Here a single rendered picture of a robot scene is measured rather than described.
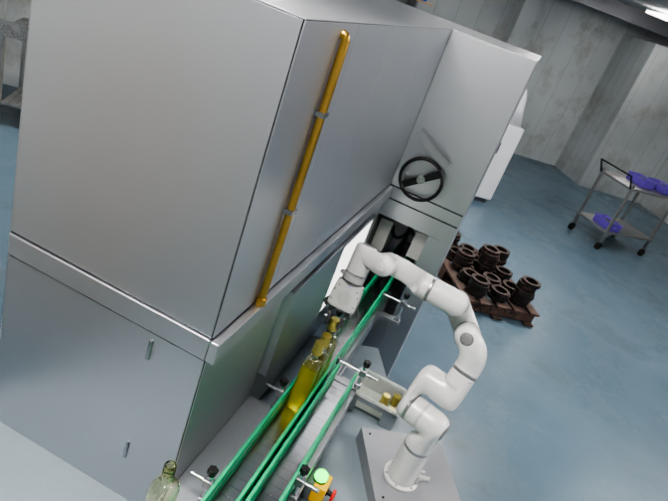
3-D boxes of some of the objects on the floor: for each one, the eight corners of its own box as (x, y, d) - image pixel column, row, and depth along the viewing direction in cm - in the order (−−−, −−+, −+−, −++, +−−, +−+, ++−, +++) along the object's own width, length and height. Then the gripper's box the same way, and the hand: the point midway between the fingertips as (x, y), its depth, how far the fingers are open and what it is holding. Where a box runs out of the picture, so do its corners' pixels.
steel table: (15, 104, 572) (24, 6, 531) (201, 153, 618) (222, 67, 578) (-12, 125, 512) (-5, 17, 472) (196, 178, 559) (219, 83, 518)
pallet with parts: (490, 263, 612) (507, 231, 595) (534, 329, 514) (556, 291, 497) (422, 247, 593) (438, 212, 576) (454, 311, 495) (474, 271, 477)
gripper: (378, 286, 198) (356, 334, 202) (334, 266, 201) (313, 313, 204) (374, 290, 191) (352, 339, 194) (329, 268, 194) (307, 317, 197)
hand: (334, 321), depth 199 cm, fingers closed on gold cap, 3 cm apart
